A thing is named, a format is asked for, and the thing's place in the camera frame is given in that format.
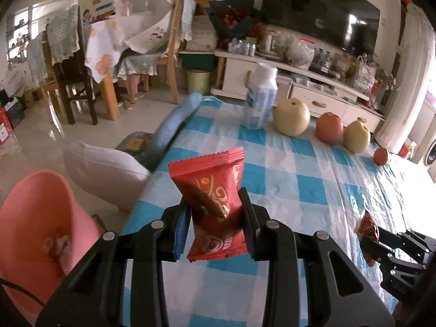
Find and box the grey patterned cushion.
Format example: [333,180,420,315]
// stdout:
[115,130,161,165]

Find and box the glass display shelf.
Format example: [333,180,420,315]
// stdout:
[6,7,36,63]

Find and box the orange print white tablecloth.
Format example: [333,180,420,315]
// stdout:
[84,19,120,84]

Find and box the white television cabinet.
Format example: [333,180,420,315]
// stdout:
[210,48,386,134]

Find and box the dark wooden chair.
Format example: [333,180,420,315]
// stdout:
[46,7,100,126]

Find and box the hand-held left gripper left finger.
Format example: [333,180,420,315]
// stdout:
[36,198,191,327]

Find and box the small yellow pear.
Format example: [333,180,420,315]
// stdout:
[343,117,371,154]

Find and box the white cushion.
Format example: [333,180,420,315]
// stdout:
[63,140,151,214]

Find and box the white curtain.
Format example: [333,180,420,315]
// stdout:
[375,5,436,155]

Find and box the dark flower bouquet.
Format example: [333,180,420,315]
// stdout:
[207,0,261,51]

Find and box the white washing machine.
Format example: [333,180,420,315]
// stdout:
[408,102,436,178]

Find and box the wooden dining table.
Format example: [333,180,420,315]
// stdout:
[100,71,120,121]

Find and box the white mesh food cover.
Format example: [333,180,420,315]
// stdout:
[112,0,177,54]

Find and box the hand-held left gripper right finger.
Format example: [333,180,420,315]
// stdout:
[238,187,396,327]

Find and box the pink stool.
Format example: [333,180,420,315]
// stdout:
[127,74,143,93]

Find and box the red foil snack wrapper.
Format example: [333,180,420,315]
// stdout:
[353,211,381,267]

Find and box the tall white plastic bottle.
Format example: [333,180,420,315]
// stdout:
[245,63,279,130]

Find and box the pink plastic basin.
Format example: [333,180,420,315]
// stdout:
[0,171,103,318]

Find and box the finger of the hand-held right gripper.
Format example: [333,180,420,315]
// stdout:
[360,237,426,302]
[392,230,436,270]

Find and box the clear plastic bag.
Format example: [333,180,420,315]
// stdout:
[282,35,316,69]

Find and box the glass kettle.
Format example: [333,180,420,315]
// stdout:
[263,30,284,56]

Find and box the blue rolled cloth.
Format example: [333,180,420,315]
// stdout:
[149,92,204,174]

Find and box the red gold-print packet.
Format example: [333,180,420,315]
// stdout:
[168,147,246,264]

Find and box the black cable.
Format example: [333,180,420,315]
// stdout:
[0,277,46,306]

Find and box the red gift box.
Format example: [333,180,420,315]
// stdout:
[0,107,11,144]

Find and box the white sack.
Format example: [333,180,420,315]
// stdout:
[186,14,219,52]

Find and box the orange tangerine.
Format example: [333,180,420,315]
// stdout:
[373,147,389,167]

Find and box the blue checked tablecloth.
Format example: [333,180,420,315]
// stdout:
[121,95,436,327]

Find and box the light wooden chair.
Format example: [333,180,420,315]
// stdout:
[155,0,197,105]
[25,32,57,124]

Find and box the grey lace chair cover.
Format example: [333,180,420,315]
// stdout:
[45,5,81,65]
[25,37,49,83]

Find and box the red apple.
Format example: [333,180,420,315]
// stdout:
[315,112,344,144]

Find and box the green lace cloth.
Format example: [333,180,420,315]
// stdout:
[117,52,161,77]

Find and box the large yellow pear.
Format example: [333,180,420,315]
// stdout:
[273,97,311,136]

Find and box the flat screen television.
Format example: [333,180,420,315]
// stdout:
[262,0,381,57]

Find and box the green waste bin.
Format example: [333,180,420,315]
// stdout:
[186,69,212,96]

